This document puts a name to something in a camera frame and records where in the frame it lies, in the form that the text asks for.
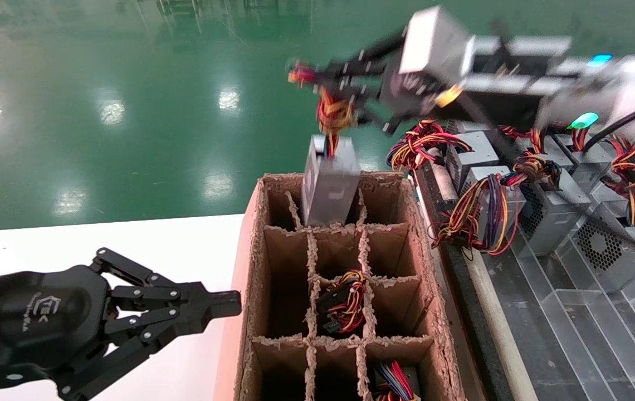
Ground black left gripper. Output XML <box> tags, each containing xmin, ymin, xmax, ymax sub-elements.
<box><xmin>0</xmin><ymin>265</ymin><xmax>209</xmax><ymax>401</ymax></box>

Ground power supply in bottom cell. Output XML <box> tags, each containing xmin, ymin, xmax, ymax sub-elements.
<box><xmin>372</xmin><ymin>361</ymin><xmax>419</xmax><ymax>401</ymax></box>

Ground grey power supply purple cables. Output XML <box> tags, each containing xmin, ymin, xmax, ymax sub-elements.
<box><xmin>431</xmin><ymin>165</ymin><xmax>525</xmax><ymax>258</ymax></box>

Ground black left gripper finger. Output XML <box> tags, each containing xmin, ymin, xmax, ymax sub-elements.
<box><xmin>90</xmin><ymin>248</ymin><xmax>242</xmax><ymax>321</ymax></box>

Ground power supply in cell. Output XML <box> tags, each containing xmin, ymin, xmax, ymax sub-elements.
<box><xmin>372</xmin><ymin>361</ymin><xmax>419</xmax><ymax>401</ymax></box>
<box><xmin>315</xmin><ymin>270</ymin><xmax>367</xmax><ymax>335</ymax></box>

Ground power supply in middle cell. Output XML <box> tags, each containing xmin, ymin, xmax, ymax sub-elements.
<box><xmin>315</xmin><ymin>270</ymin><xmax>367</xmax><ymax>335</ymax></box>

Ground grey power supply red cables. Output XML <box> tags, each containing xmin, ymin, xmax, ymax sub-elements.
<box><xmin>447</xmin><ymin>119</ymin><xmax>494</xmax><ymax>134</ymax></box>

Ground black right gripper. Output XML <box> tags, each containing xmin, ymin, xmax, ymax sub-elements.
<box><xmin>319</xmin><ymin>31</ymin><xmax>541</xmax><ymax>135</ymax></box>

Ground brown cardboard box with dividers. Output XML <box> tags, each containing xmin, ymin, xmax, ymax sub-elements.
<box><xmin>214</xmin><ymin>172</ymin><xmax>466</xmax><ymax>401</ymax></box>

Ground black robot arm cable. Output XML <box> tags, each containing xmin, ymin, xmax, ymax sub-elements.
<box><xmin>462</xmin><ymin>92</ymin><xmax>635</xmax><ymax>254</ymax></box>

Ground grey power supply with cables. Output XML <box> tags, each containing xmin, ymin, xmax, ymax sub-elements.
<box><xmin>287</xmin><ymin>60</ymin><xmax>362</xmax><ymax>228</ymax></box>
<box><xmin>387</xmin><ymin>119</ymin><xmax>501</xmax><ymax>193</ymax></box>
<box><xmin>504</xmin><ymin>153</ymin><xmax>594</xmax><ymax>257</ymax></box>
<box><xmin>499</xmin><ymin>125</ymin><xmax>572</xmax><ymax>168</ymax></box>

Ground grey power supply arched cables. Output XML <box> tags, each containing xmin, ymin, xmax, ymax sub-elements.
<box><xmin>554</xmin><ymin>127</ymin><xmax>610</xmax><ymax>173</ymax></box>

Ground black conveyor edge strip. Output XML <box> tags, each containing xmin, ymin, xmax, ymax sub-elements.
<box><xmin>413</xmin><ymin>170</ymin><xmax>510</xmax><ymax>401</ymax></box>

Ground yellow tag on gripper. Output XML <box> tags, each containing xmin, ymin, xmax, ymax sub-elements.
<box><xmin>434</xmin><ymin>85</ymin><xmax>464</xmax><ymax>109</ymax></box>

